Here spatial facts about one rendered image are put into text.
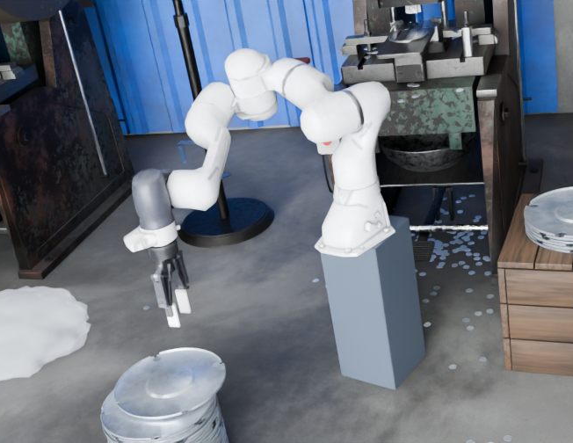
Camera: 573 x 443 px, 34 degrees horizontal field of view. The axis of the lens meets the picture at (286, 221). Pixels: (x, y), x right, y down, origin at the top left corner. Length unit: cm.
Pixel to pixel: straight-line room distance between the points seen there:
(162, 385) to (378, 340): 59
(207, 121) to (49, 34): 154
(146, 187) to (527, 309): 104
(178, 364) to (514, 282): 90
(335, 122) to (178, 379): 76
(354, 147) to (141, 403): 84
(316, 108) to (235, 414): 90
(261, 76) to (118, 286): 124
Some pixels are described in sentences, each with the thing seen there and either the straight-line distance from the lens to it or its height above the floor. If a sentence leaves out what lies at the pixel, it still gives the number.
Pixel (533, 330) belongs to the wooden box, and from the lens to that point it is 258.
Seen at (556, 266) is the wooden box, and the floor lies 34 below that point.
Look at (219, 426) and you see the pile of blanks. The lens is 240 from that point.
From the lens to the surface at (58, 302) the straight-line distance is 313.
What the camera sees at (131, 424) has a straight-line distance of 234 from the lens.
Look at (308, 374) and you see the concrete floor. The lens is 275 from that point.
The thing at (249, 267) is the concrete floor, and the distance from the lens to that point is 336.
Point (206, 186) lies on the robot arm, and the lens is 229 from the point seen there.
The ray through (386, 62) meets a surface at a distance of 297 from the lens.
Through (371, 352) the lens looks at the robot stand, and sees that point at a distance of 260.
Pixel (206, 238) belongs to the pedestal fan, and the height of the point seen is 3.
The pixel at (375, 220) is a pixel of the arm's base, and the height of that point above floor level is 50.
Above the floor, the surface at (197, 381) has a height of 24.
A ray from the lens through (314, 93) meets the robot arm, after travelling 235.
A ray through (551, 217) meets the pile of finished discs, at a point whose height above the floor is 40.
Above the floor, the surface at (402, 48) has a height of 78.
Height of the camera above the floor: 159
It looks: 26 degrees down
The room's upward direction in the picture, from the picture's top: 11 degrees counter-clockwise
